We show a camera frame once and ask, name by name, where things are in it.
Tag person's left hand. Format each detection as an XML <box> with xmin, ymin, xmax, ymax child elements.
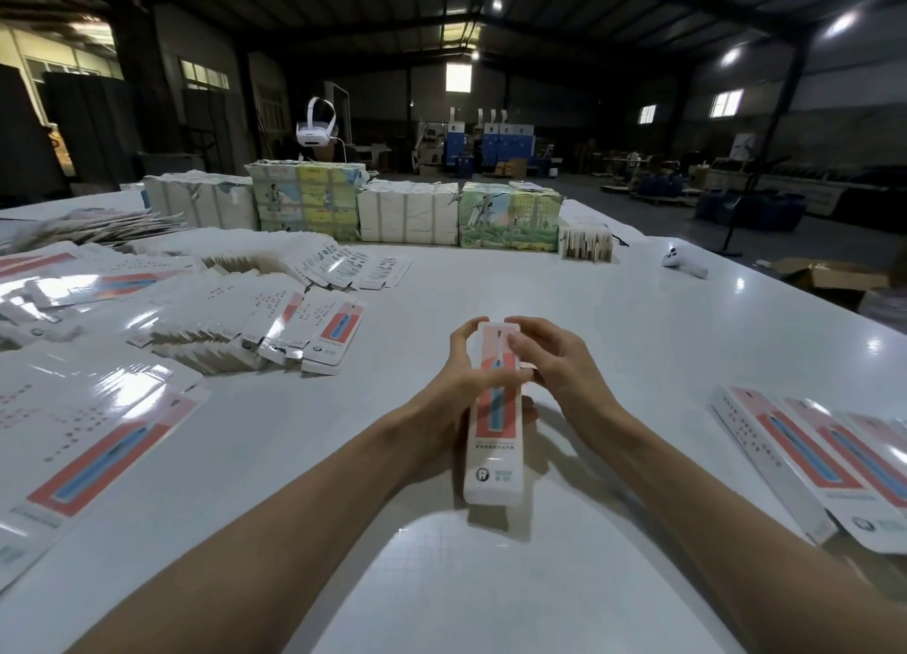
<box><xmin>397</xmin><ymin>318</ymin><xmax>538</xmax><ymax>467</ymax></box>

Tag person's right hand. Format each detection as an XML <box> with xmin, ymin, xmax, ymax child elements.
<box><xmin>505</xmin><ymin>316</ymin><xmax>628</xmax><ymax>450</ymax></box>

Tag toothbrush carton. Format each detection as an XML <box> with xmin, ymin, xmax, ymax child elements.
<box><xmin>463</xmin><ymin>320</ymin><xmax>527</xmax><ymax>508</ymax></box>

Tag pile of carton blanks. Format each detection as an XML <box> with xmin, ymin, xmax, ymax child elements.
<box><xmin>0</xmin><ymin>228</ymin><xmax>413</xmax><ymax>592</ymax></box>

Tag person's right forearm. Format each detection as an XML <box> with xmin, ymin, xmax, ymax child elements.
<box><xmin>584</xmin><ymin>408</ymin><xmax>907</xmax><ymax>654</ymax></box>

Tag person's left forearm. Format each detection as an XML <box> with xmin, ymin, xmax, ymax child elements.
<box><xmin>71</xmin><ymin>417</ymin><xmax>444</xmax><ymax>654</ymax></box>

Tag small beige card stack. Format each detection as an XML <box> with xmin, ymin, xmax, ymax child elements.
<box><xmin>558</xmin><ymin>224</ymin><xmax>615</xmax><ymax>264</ymax></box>

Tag small white object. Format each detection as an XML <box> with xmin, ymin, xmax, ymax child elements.
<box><xmin>661</xmin><ymin>242</ymin><xmax>710</xmax><ymax>280</ymax></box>

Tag green printed carton bundle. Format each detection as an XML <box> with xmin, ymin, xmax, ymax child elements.
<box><xmin>457</xmin><ymin>181</ymin><xmax>564</xmax><ymax>252</ymax></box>

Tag row of white cartons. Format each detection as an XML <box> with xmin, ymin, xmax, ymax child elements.
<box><xmin>142</xmin><ymin>173</ymin><xmax>260</xmax><ymax>232</ymax></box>
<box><xmin>357</xmin><ymin>180</ymin><xmax>462</xmax><ymax>246</ymax></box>

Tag blue machine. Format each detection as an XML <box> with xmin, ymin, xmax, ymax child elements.
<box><xmin>443</xmin><ymin>108</ymin><xmax>538</xmax><ymax>173</ymax></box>

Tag green yellow carton bundle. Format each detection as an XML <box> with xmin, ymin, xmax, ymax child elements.
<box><xmin>248</xmin><ymin>160</ymin><xmax>370</xmax><ymax>241</ymax></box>

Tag blue bins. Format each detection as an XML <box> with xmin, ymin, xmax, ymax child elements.
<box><xmin>694</xmin><ymin>188</ymin><xmax>808</xmax><ymax>232</ymax></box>

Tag black floor stand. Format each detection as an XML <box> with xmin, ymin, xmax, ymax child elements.
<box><xmin>712</xmin><ymin>65</ymin><xmax>807</xmax><ymax>258</ymax></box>

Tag open cardboard box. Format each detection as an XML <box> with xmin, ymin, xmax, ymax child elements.
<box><xmin>772</xmin><ymin>258</ymin><xmax>892</xmax><ymax>308</ymax></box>

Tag white headset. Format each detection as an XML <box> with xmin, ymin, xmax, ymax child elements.
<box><xmin>295</xmin><ymin>96</ymin><xmax>339</xmax><ymax>147</ymax></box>

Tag white plastic bags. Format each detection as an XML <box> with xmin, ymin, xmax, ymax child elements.
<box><xmin>860</xmin><ymin>287</ymin><xmax>907</xmax><ymax>332</ymax></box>

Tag grey crate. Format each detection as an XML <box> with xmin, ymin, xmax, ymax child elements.
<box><xmin>137</xmin><ymin>151</ymin><xmax>207</xmax><ymax>178</ymax></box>

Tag pile of grey flat sheets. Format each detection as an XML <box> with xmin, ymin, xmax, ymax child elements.
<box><xmin>0</xmin><ymin>207</ymin><xmax>186</xmax><ymax>255</ymax></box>

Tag dark grey cabinet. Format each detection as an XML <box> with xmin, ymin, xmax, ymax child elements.
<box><xmin>43</xmin><ymin>72</ymin><xmax>141</xmax><ymax>187</ymax></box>

